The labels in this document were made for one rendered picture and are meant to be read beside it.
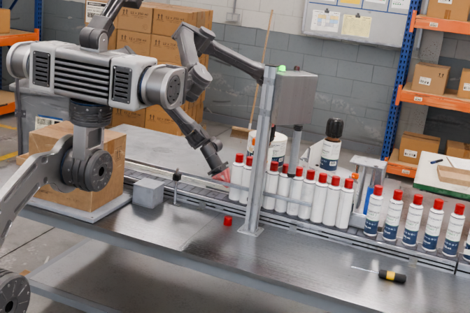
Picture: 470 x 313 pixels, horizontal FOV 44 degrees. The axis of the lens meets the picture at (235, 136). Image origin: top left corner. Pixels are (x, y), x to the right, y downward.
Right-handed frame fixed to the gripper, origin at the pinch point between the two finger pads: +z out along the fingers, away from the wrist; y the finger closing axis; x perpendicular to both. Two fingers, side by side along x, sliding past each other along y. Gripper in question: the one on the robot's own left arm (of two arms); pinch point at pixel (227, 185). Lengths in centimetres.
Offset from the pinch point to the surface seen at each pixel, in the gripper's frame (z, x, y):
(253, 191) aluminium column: 5.4, -16.9, -15.6
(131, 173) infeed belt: -24.8, 40.2, 0.1
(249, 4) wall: -138, 90, 434
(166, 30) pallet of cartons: -135, 129, 287
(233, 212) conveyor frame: 10.8, 1.1, -4.8
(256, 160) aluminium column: -5.0, -25.0, -16.5
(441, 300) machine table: 65, -65, -28
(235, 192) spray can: 3.9, -2.5, -1.9
